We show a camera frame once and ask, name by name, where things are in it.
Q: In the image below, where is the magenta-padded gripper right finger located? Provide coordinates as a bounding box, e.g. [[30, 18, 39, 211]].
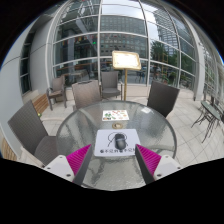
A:
[[134, 143, 183, 185]]

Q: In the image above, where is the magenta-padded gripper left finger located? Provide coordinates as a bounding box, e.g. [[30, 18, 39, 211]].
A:
[[43, 143, 94, 186]]

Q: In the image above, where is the black computer mouse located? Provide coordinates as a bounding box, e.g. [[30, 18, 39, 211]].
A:
[[114, 133, 128, 150]]

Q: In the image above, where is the white printed mouse pad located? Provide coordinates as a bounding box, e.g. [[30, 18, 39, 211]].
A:
[[93, 128, 142, 158]]

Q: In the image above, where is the laminated picture menu card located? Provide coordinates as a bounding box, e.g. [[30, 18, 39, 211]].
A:
[[101, 109, 130, 122]]

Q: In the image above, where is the grey wicker chair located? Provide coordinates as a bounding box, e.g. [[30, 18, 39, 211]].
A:
[[146, 80, 181, 118], [7, 99, 68, 166], [100, 70, 124, 100], [71, 79, 103, 111]]

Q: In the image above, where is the wooden slatted bench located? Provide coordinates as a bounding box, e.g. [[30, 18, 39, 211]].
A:
[[0, 136, 18, 162], [31, 93, 50, 116]]

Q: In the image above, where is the grey wicker armchair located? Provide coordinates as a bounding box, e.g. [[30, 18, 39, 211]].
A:
[[45, 75, 68, 111]]

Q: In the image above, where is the dark metal bistro table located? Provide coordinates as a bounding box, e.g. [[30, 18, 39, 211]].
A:
[[190, 96, 224, 144]]

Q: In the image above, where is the gold menu display stand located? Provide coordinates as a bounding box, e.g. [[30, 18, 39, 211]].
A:
[[111, 50, 142, 102]]

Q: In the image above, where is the brass table centre ring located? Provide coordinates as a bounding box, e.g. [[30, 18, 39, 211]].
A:
[[111, 122, 124, 130]]

